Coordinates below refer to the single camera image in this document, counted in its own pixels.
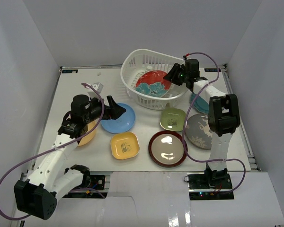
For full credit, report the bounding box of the white plastic dish basket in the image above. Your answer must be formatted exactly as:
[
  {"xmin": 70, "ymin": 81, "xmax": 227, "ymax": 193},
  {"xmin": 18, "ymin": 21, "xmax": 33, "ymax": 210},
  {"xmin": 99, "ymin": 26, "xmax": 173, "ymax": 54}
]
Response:
[{"xmin": 120, "ymin": 49, "xmax": 188, "ymax": 110}]

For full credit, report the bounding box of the purple cable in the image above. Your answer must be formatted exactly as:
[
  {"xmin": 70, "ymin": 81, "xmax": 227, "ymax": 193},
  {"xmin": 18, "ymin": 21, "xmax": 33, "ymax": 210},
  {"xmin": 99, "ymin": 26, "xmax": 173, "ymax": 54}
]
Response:
[
  {"xmin": 181, "ymin": 51, "xmax": 246, "ymax": 196},
  {"xmin": 0, "ymin": 82, "xmax": 105, "ymax": 221}
]

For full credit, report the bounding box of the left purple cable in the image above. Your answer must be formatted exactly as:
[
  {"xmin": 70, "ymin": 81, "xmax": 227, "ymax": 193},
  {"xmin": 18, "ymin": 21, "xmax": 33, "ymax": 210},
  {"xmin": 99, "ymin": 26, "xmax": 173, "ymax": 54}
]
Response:
[{"xmin": 0, "ymin": 82, "xmax": 105, "ymax": 221}]

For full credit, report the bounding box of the green square panda plate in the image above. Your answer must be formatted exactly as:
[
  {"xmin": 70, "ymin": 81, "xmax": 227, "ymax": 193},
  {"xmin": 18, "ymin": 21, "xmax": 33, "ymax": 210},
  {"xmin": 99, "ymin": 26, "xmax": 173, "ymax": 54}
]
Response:
[{"xmin": 160, "ymin": 108, "xmax": 186, "ymax": 132}]

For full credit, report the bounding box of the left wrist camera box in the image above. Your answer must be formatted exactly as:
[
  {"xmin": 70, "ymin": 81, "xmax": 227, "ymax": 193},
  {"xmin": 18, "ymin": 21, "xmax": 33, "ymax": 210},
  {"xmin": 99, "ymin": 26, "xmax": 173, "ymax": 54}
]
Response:
[{"xmin": 87, "ymin": 82, "xmax": 104, "ymax": 99}]

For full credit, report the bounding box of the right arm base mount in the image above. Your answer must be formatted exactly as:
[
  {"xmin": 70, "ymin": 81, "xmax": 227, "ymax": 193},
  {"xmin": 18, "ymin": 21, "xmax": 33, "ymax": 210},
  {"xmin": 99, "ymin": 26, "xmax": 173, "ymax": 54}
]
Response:
[{"xmin": 183, "ymin": 174, "xmax": 234, "ymax": 201}]

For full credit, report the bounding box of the orange round plate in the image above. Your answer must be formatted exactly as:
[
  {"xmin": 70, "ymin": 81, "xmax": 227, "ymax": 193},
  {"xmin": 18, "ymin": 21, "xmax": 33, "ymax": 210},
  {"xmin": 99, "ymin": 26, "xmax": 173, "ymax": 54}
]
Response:
[{"xmin": 78, "ymin": 121, "xmax": 97, "ymax": 147}]

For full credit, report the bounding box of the yellow square panda plate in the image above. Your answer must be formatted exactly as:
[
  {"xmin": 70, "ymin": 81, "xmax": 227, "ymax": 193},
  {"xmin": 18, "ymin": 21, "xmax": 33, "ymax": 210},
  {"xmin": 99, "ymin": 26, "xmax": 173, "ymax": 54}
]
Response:
[{"xmin": 110, "ymin": 132, "xmax": 140, "ymax": 160}]

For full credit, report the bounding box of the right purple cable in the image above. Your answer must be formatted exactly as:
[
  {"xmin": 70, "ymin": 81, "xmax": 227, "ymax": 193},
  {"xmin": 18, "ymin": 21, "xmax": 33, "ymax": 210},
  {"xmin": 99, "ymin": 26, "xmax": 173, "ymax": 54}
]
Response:
[{"xmin": 181, "ymin": 51, "xmax": 246, "ymax": 196}]

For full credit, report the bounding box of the teal scalloped round plate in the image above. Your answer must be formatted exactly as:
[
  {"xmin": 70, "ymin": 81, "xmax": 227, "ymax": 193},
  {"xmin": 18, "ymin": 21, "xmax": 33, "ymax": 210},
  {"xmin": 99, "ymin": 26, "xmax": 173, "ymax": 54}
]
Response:
[{"xmin": 191, "ymin": 96, "xmax": 209, "ymax": 114}]

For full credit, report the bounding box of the light blue round plate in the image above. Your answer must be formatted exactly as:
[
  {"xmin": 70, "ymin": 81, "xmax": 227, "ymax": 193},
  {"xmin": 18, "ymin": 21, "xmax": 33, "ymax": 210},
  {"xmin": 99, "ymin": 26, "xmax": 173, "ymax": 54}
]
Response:
[{"xmin": 101, "ymin": 103, "xmax": 136, "ymax": 134}]

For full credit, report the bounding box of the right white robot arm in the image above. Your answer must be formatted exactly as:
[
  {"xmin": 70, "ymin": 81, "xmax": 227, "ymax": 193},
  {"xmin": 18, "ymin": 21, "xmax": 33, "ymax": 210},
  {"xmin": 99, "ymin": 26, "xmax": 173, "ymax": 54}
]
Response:
[{"xmin": 164, "ymin": 59, "xmax": 240, "ymax": 189}]

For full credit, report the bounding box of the red floral round plate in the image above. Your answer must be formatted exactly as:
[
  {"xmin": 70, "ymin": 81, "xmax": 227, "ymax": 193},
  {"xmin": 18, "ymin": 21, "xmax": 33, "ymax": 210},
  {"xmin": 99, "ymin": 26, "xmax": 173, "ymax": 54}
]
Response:
[{"xmin": 135, "ymin": 70, "xmax": 171, "ymax": 97}]

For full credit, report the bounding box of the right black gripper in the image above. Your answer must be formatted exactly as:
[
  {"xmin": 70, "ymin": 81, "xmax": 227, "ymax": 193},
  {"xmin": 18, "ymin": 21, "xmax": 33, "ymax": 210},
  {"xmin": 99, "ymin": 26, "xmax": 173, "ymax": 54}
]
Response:
[{"xmin": 163, "ymin": 63, "xmax": 189, "ymax": 87}]

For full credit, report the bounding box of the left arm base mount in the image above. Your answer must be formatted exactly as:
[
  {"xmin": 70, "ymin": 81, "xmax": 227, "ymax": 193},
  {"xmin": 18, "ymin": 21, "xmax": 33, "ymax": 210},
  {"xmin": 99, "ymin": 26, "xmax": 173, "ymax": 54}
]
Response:
[{"xmin": 64, "ymin": 175, "xmax": 107, "ymax": 199}]

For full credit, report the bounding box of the red rimmed beige round plate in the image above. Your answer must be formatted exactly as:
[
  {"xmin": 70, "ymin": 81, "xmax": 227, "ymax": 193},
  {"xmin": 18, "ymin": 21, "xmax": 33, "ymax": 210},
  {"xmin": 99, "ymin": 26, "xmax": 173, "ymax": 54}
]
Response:
[{"xmin": 148, "ymin": 131, "xmax": 187, "ymax": 168}]

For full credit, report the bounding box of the grey deer round plate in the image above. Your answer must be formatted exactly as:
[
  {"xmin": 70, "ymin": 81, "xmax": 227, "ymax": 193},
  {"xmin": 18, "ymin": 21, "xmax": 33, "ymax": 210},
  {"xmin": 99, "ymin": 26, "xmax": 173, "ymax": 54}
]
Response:
[{"xmin": 185, "ymin": 113, "xmax": 213, "ymax": 150}]

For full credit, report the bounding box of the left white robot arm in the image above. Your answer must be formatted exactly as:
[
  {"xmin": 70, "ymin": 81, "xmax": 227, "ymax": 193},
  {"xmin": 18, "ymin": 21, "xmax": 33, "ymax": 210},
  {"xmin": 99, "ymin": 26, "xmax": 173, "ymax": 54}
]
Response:
[{"xmin": 14, "ymin": 95, "xmax": 126, "ymax": 220}]

